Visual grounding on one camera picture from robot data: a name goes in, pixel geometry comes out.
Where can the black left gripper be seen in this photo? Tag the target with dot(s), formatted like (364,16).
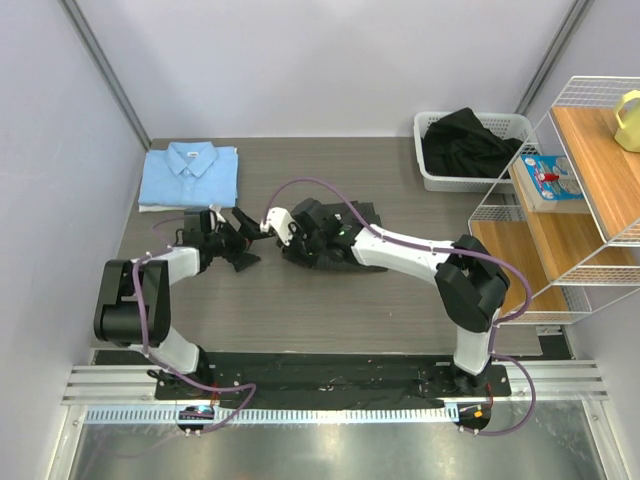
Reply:
(248,231)

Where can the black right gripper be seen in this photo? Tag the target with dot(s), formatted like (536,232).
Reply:
(291,250)

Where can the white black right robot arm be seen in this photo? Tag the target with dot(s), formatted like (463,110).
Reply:
(350,236)

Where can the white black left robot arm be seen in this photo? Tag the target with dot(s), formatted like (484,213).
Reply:
(133,308)

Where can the folded light blue shirt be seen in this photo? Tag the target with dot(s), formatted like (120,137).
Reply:
(190,174)

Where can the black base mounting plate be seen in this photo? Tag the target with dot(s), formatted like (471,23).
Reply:
(294,381)

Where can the black clothes in basket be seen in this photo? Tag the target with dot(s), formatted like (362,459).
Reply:
(458,145)

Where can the white plastic laundry basket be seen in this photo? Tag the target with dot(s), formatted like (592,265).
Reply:
(503,125)

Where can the blue product box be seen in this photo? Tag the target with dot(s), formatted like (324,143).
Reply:
(548,184)

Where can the yellow watering can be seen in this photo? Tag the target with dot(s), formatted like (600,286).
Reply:
(626,113)

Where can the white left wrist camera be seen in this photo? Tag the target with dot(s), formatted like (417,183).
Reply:
(217,220)

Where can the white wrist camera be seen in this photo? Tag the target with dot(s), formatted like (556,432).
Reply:
(279,222)
(217,220)

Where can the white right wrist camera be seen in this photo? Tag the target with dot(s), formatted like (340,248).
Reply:
(279,222)

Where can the white wire shelf rack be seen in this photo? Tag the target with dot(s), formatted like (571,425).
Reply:
(576,264)

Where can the aluminium rail frame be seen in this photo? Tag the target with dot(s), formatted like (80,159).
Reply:
(294,416)

